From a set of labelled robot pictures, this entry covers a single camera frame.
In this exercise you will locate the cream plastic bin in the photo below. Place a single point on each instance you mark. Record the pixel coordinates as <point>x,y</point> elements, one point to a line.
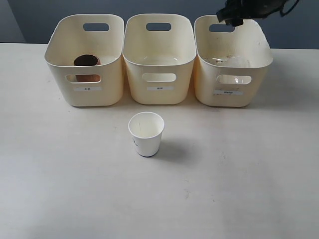
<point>101,35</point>
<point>247,41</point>
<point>159,52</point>

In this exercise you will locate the clear plastic bottle white cap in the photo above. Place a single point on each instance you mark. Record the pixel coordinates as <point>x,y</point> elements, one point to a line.
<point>231,61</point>

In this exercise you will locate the brown wooden cup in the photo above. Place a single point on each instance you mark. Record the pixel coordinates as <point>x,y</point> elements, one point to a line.
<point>87,60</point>

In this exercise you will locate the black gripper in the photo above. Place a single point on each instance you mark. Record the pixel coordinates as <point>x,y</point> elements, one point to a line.
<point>236,10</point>

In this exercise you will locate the right cream plastic bin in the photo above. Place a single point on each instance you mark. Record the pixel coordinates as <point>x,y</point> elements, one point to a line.
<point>247,41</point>

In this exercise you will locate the white paper cup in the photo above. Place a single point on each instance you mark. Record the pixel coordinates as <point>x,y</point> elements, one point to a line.
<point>146,129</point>

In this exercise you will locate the middle cream plastic bin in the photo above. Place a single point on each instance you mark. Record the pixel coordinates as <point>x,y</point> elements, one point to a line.
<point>159,52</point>

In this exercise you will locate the left cream plastic bin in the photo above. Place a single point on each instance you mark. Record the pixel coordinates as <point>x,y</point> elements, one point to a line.
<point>101,35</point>

